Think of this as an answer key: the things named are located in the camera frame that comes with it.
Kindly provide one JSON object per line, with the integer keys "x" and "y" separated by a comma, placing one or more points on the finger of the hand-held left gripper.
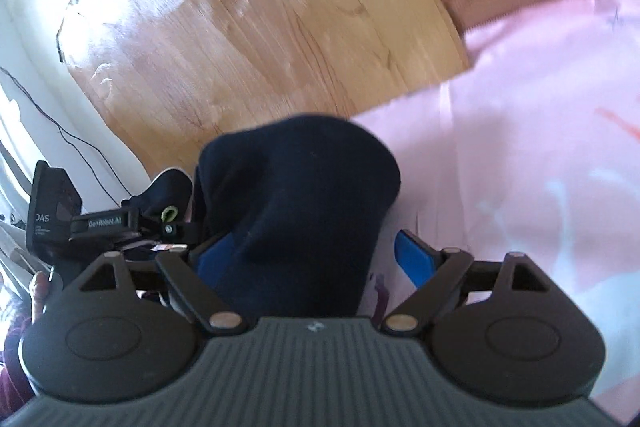
{"x": 182, "y": 233}

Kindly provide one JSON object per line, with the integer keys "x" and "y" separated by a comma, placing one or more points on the navy garment with green lining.
{"x": 300, "y": 197}

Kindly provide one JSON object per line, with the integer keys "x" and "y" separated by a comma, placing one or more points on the pink printed blanket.
{"x": 540, "y": 132}

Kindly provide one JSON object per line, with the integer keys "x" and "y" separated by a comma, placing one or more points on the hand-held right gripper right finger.
{"x": 412, "y": 257}

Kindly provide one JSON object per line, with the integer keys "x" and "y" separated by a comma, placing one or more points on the person's left hand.
{"x": 42, "y": 292}

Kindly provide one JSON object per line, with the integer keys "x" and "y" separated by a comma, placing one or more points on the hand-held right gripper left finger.
{"x": 214, "y": 258}

